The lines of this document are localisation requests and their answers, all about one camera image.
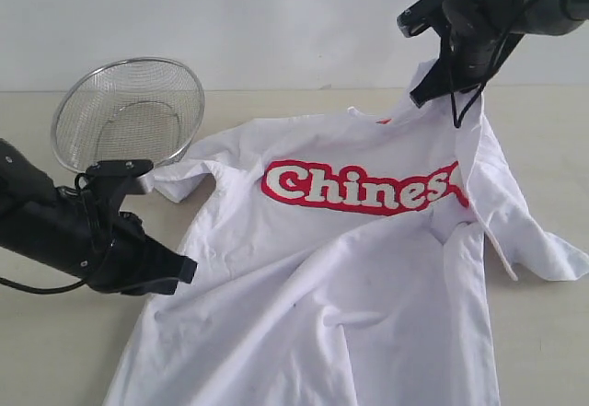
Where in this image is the white t-shirt red lettering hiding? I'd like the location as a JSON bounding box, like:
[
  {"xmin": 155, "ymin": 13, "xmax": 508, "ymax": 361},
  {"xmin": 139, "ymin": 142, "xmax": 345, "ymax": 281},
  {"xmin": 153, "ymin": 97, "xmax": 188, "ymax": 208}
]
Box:
[{"xmin": 104, "ymin": 60, "xmax": 589, "ymax": 406}]

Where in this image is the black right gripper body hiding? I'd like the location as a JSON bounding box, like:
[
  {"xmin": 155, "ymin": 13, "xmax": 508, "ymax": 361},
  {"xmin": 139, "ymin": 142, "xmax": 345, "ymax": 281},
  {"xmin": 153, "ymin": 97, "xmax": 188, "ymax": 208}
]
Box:
[{"xmin": 439, "ymin": 25, "xmax": 510, "ymax": 88}]

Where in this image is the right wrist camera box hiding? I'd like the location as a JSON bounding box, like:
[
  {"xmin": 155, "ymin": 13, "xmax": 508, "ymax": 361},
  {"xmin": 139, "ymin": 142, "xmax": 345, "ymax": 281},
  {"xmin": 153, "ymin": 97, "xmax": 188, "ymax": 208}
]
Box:
[{"xmin": 397, "ymin": 0, "xmax": 450, "ymax": 38}]

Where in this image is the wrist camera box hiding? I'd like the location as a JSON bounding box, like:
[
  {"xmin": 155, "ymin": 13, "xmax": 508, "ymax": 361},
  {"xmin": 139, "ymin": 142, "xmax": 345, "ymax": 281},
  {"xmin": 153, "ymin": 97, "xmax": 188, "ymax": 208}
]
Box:
[
  {"xmin": 397, "ymin": 0, "xmax": 450, "ymax": 38},
  {"xmin": 75, "ymin": 159, "xmax": 155, "ymax": 214}
]

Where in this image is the metal wire mesh basket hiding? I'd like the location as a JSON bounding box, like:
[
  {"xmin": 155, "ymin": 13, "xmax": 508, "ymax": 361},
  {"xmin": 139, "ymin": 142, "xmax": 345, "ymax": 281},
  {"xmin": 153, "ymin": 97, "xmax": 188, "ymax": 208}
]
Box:
[{"xmin": 51, "ymin": 56, "xmax": 205, "ymax": 172}]

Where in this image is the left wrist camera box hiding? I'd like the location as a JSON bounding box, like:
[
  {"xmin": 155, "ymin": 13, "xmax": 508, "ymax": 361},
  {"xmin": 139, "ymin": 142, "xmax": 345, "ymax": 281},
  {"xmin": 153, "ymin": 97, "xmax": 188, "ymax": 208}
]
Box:
[{"xmin": 75, "ymin": 159, "xmax": 155, "ymax": 214}]

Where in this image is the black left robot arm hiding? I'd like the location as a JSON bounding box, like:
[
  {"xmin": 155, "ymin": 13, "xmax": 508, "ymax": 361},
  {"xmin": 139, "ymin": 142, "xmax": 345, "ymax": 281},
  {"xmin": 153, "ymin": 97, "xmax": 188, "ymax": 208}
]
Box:
[{"xmin": 1, "ymin": 141, "xmax": 197, "ymax": 296}]

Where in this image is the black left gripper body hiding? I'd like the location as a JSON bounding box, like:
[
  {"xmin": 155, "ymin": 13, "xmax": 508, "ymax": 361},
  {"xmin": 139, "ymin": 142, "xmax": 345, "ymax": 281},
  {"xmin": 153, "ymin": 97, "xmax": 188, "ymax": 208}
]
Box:
[{"xmin": 68, "ymin": 203, "xmax": 149, "ymax": 294}]

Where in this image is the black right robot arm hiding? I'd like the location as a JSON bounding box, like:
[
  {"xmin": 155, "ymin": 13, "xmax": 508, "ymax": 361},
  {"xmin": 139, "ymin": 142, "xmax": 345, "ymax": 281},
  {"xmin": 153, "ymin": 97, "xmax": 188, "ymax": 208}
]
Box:
[{"xmin": 398, "ymin": 0, "xmax": 588, "ymax": 107}]

